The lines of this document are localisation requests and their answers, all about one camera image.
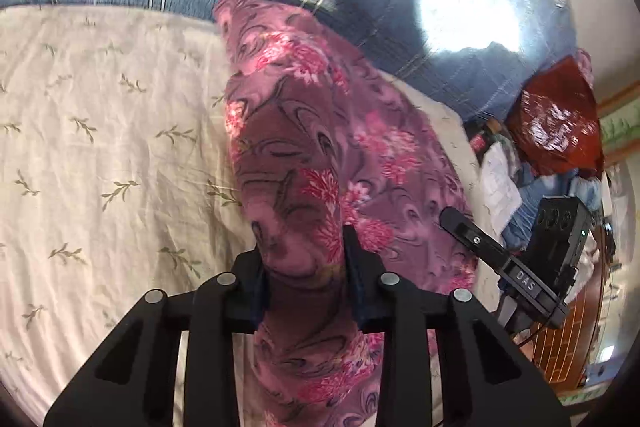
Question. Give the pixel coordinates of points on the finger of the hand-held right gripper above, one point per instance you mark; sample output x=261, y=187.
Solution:
x=472, y=238

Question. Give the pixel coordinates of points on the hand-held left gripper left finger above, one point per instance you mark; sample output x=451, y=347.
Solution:
x=257, y=292

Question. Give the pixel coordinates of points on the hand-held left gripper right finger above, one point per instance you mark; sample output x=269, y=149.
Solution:
x=356, y=287

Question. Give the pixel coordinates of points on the purple floral garment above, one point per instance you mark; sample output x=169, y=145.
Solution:
x=310, y=147

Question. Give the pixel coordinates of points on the light blue cloth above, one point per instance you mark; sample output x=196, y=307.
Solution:
x=555, y=189

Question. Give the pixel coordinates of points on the dark bottle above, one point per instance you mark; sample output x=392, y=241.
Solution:
x=481, y=139

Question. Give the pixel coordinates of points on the red plastic bag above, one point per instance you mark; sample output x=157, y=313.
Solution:
x=555, y=122

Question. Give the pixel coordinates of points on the wooden cabinet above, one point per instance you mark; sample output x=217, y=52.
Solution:
x=575, y=347

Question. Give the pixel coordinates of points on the cream leaf-print bed sheet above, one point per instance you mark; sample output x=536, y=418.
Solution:
x=115, y=147

